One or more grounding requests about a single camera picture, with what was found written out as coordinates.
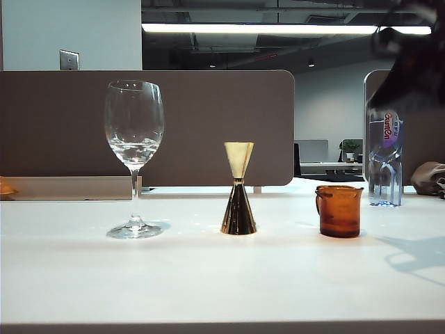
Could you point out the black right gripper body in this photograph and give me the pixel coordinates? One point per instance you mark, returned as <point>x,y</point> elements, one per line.
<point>420,76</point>

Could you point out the small amber measuring cup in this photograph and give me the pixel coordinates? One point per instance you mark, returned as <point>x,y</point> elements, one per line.
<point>340,215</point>

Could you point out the gold double jigger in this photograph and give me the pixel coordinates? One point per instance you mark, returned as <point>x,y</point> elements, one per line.
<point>238,215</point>

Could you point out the clear Ganten water bottle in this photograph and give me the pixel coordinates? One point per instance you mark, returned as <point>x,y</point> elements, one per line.
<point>385,167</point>

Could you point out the clear wine glass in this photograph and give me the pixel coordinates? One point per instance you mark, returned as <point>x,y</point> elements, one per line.
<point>133,156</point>

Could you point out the small potted plant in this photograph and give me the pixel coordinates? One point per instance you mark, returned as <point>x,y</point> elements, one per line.
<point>350,148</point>

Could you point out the beige cloth bag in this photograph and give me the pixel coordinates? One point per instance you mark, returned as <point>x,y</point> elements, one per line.
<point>426,177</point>

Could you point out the white background desk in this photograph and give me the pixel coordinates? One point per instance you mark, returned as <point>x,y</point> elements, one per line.
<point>330,167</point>

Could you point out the grey background screen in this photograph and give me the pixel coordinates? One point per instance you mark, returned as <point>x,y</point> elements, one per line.
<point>311,151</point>

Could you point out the long ceiling light strip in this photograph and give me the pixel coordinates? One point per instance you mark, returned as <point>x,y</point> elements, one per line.
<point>260,29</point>

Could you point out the white partition foot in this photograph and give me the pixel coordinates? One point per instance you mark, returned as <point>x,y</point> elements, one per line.
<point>257,190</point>

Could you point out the wide brown desk partition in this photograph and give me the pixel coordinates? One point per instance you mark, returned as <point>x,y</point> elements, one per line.
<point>215,115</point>

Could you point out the orange object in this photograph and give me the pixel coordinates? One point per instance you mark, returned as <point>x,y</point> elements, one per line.
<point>6,188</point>

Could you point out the silver wall switch plate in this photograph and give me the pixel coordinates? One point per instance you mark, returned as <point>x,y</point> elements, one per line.
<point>69,60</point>

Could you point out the beige desk rail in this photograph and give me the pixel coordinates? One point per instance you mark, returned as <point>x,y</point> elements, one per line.
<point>69,188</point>

